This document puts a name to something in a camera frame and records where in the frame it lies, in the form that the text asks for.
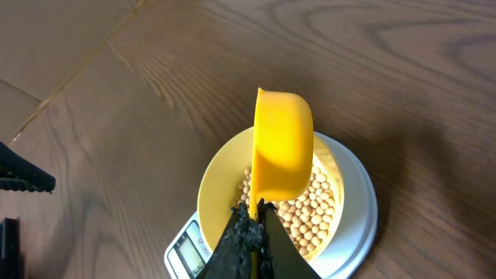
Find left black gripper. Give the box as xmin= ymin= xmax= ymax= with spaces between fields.
xmin=1 ymin=143 xmax=56 ymax=279

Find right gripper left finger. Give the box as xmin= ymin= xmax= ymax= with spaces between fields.
xmin=196 ymin=202 xmax=264 ymax=279

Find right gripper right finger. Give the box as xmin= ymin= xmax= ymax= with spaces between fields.
xmin=257 ymin=199 xmax=320 ymax=279

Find yellow measuring scoop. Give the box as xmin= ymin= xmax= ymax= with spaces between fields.
xmin=250 ymin=88 xmax=314 ymax=219

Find white digital kitchen scale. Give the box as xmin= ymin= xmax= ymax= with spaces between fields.
xmin=164 ymin=133 xmax=378 ymax=278

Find soybeans in yellow bowl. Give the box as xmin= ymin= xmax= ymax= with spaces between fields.
xmin=236 ymin=164 xmax=336 ymax=257

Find yellow bowl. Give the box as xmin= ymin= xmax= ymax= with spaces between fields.
xmin=197 ymin=128 xmax=345 ymax=264

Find brown cardboard panel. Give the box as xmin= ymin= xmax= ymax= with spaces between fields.
xmin=1 ymin=0 xmax=144 ymax=143

